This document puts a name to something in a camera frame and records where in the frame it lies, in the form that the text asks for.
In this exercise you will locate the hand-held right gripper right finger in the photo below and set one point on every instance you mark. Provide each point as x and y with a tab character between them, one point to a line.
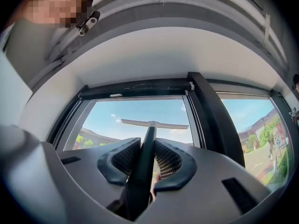
188	169

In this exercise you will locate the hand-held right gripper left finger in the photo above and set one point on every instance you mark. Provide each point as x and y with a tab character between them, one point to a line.
106	169

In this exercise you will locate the clear window glass pane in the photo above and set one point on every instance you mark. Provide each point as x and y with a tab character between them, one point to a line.
252	115
140	109

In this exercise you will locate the black roller blind housing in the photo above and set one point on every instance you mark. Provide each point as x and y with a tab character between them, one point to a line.
140	88

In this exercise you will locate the person's grey shirt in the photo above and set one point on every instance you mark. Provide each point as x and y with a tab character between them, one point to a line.
30	41

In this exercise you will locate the person's head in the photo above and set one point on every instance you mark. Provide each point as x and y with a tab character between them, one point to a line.
53	6

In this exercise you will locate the black head camera mount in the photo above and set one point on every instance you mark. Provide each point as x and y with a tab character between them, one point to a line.
88	22

